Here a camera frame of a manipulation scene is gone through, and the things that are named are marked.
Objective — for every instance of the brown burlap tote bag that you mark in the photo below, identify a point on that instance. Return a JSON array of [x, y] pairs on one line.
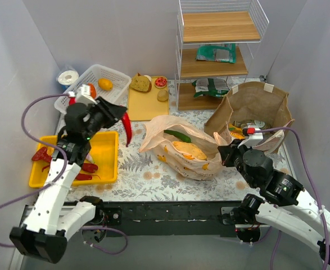
[[249, 101]]

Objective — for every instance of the green chili pepper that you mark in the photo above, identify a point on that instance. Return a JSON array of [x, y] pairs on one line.
[[178, 135]]

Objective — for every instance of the white plastic basket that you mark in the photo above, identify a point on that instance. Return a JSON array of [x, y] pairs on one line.
[[120, 82]]

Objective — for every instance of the green white snack packet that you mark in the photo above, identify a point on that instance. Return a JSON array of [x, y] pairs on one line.
[[210, 87]]

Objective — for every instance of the white wire shelf rack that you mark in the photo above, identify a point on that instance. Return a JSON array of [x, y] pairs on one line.
[[213, 39]]

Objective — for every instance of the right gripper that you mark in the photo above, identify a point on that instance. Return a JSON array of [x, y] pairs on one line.
[[225, 153]]

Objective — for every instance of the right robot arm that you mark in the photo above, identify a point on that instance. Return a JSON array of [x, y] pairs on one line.
[[282, 203]]

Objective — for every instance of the small bread roll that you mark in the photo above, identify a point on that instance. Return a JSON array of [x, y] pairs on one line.
[[163, 95]]

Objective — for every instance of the red chili pepper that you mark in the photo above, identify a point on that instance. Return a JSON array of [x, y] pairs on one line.
[[128, 128]]

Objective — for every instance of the round bread loaf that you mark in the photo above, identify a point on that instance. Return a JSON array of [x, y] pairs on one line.
[[141, 83]]

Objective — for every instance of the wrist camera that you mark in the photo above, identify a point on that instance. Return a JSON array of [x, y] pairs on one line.
[[82, 95], [253, 136]]

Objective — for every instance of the bread slice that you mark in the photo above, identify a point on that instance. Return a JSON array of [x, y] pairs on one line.
[[189, 150]]

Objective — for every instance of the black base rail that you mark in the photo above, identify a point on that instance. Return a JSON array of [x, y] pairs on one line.
[[165, 218]]

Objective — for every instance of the peach plastic grocery bag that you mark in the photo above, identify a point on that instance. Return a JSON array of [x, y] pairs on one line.
[[161, 145]]

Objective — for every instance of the yellow vegetable tray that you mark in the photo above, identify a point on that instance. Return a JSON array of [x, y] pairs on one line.
[[104, 150]]

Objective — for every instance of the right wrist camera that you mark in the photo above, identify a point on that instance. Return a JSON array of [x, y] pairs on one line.
[[253, 136]]

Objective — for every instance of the clear glass bottle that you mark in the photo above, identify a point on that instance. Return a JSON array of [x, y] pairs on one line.
[[246, 123]]

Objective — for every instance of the red toy lobster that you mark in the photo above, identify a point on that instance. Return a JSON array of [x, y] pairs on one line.
[[90, 167]]

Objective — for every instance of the yellow bread tray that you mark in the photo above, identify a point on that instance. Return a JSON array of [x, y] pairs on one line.
[[145, 106]]

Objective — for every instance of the white tape roll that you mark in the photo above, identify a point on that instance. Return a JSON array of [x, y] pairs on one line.
[[67, 78]]

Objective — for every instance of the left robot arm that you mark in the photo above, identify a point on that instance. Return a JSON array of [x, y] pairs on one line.
[[44, 233]]

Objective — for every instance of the teal snack packet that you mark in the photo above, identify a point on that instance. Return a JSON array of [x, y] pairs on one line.
[[224, 53]]

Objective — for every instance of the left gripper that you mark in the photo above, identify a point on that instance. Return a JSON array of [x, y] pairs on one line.
[[108, 111]]

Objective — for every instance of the small orange pumpkin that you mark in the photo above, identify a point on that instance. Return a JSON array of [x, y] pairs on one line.
[[92, 90]]

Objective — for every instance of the yellow mango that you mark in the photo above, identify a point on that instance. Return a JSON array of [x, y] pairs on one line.
[[105, 84]]

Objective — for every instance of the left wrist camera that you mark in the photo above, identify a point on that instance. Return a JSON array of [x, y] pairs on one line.
[[82, 95]]

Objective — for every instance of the orange mango gummy packet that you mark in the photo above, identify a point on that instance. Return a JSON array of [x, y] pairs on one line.
[[236, 132]]

